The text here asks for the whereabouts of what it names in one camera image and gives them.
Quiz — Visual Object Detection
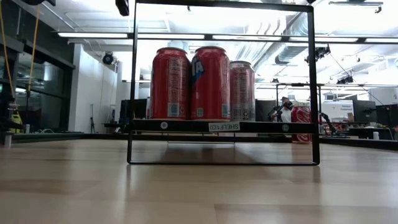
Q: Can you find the white sign board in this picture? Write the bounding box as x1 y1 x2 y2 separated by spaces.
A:
322 100 354 123

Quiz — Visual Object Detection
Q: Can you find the long ceiling light strip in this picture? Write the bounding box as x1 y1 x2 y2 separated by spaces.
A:
57 32 398 44

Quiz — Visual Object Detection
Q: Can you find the silver ventilation duct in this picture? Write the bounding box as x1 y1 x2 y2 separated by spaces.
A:
275 18 312 65

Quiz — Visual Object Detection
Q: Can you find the red beverage can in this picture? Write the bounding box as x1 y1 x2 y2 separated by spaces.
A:
150 46 192 121

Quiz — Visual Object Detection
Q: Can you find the yellow device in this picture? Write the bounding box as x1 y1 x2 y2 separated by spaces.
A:
11 110 24 134

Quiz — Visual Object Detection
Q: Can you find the thin black tripod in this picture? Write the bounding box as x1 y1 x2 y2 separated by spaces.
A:
89 104 96 134

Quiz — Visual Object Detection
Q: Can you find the wooden shelf with black frame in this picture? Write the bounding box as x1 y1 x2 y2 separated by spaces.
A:
126 0 321 166

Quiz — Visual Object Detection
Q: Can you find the yellow cable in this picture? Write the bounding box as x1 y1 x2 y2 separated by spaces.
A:
0 6 16 98
29 0 41 91

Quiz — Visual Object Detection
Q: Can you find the black metal rack frame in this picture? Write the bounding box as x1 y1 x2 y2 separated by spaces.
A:
124 79 324 138

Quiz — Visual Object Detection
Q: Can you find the red Coca-Cola can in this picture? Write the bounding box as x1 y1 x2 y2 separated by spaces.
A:
291 105 313 144

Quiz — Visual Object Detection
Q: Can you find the person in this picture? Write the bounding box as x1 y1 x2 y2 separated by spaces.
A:
269 96 295 123

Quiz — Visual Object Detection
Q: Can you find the white shelf label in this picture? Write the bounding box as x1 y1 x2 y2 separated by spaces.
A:
208 122 241 133

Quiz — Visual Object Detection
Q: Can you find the silver beverage can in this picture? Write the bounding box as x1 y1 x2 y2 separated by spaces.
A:
229 60 256 122

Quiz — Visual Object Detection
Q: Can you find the red Fanta can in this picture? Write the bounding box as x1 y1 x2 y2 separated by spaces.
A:
190 45 231 122

